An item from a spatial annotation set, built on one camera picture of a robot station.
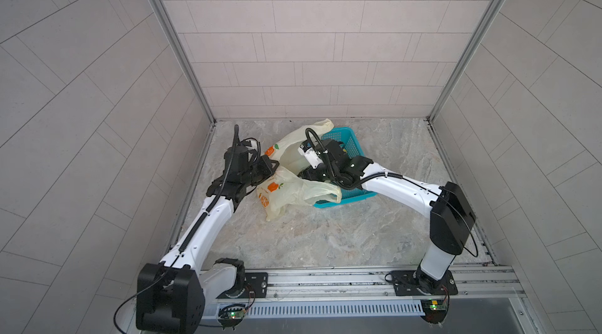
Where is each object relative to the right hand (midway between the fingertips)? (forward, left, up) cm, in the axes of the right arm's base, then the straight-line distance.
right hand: (302, 174), depth 80 cm
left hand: (+3, +5, +5) cm, 8 cm away
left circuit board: (-37, +21, -12) cm, 44 cm away
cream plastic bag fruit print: (-8, +5, +5) cm, 11 cm away
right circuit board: (-39, -37, -16) cm, 56 cm away
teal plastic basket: (+21, -20, -8) cm, 30 cm away
